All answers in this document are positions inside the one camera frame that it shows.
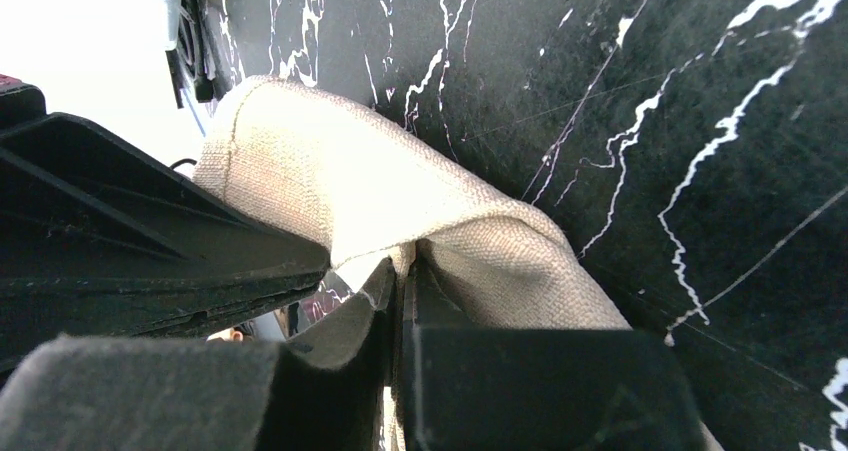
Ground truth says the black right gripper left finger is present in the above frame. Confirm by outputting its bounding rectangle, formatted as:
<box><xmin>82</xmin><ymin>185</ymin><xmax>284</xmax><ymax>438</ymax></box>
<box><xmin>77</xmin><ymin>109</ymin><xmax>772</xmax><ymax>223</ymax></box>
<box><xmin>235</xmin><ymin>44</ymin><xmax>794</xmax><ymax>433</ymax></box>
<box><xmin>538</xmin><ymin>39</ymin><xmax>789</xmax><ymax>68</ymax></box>
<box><xmin>1</xmin><ymin>260</ymin><xmax>396</xmax><ymax>450</ymax></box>

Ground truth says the black coiled cable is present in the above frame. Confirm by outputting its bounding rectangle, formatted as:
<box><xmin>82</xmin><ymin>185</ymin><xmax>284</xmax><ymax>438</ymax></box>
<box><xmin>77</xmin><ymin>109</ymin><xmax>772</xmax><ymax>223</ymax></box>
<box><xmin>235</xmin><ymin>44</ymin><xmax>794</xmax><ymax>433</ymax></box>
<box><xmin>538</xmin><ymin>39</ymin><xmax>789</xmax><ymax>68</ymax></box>
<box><xmin>158</xmin><ymin>0</ymin><xmax>233</xmax><ymax>108</ymax></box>

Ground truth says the beige cloth napkin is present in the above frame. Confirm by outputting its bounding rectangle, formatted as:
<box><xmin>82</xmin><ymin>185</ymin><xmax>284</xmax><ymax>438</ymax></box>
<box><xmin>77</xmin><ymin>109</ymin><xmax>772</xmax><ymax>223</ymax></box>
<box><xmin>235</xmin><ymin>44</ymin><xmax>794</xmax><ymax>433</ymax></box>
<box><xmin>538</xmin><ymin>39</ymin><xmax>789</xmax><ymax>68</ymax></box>
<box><xmin>192</xmin><ymin>74</ymin><xmax>727</xmax><ymax>451</ymax></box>

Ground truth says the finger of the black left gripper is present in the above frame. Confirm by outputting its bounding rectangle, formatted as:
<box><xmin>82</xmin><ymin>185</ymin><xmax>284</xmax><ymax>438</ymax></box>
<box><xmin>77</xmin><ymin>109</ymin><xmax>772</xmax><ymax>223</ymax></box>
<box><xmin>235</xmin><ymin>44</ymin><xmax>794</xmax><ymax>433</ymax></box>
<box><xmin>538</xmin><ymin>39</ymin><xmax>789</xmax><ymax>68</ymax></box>
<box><xmin>1</xmin><ymin>83</ymin><xmax>329</xmax><ymax>369</ymax></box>

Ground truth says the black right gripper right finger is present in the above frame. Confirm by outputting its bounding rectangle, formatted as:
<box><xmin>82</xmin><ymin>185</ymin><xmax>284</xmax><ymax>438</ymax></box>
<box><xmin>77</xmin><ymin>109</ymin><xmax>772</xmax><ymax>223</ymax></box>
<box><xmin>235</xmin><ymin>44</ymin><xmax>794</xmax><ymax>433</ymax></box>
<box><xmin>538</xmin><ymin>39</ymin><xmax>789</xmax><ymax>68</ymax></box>
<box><xmin>400</xmin><ymin>261</ymin><xmax>706</xmax><ymax>450</ymax></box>

